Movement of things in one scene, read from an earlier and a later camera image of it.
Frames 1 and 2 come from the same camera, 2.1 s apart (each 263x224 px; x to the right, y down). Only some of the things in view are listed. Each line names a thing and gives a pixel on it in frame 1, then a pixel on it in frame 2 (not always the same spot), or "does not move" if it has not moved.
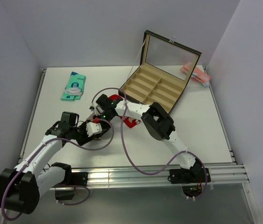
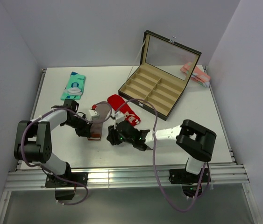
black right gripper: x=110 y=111 -> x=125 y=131
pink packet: x=198 y=75 does not move
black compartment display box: x=165 y=66 does not move
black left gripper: x=85 y=139 -> x=85 y=131
